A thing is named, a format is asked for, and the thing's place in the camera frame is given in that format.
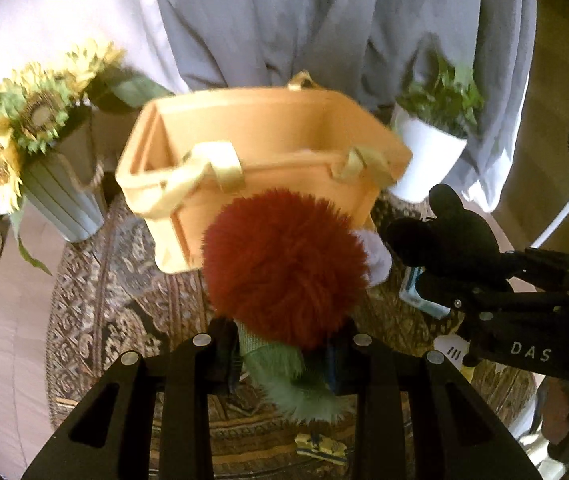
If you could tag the red fluffy pompom toy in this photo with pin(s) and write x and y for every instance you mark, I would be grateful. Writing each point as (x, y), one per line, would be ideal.
(286, 268)

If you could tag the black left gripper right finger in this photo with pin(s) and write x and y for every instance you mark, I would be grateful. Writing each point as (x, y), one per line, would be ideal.
(345, 359)

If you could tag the green potted plant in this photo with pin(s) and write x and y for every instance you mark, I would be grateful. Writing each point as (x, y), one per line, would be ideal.
(448, 102)

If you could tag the grey curtain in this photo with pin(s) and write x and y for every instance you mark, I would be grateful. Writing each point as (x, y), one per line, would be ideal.
(370, 50)

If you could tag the patterned oriental rug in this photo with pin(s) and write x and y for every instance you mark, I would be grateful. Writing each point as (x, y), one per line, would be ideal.
(109, 298)

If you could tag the orange plastic crate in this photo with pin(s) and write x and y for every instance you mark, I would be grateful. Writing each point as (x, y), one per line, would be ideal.
(192, 154)

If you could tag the sunflower bouquet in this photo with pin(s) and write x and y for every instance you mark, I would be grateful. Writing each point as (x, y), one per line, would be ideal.
(41, 104)

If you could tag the person's right hand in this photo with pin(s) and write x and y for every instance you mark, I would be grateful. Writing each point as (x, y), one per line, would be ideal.
(555, 412)

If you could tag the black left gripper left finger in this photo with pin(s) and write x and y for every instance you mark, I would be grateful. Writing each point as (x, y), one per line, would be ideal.
(226, 360)

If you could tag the grey ribbed vase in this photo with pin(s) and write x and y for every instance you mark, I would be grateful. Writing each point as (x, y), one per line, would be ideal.
(65, 185)

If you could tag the pale pink sheer curtain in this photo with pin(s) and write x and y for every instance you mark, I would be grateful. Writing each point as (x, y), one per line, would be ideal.
(43, 30)

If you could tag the white plant pot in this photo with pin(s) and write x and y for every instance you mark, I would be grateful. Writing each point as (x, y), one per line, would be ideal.
(434, 153)

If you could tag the black mouse plush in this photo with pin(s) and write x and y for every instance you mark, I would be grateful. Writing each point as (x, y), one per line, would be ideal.
(454, 234)

